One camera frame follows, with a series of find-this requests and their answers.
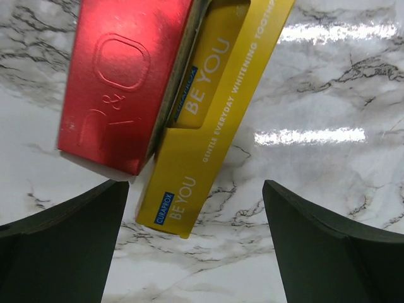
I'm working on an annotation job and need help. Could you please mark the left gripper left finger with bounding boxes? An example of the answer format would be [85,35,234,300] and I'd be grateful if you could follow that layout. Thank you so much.
[1,180,129,302]

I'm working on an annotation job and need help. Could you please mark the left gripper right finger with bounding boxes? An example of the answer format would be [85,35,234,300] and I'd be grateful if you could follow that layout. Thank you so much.
[263,180,403,302]

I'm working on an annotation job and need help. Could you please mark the red toothpaste box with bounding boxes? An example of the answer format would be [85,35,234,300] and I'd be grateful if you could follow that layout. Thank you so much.
[57,1,203,175]

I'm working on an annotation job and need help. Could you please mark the yellow toothpaste box upper left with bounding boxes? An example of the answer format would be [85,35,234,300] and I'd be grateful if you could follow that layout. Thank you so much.
[136,1,293,239]

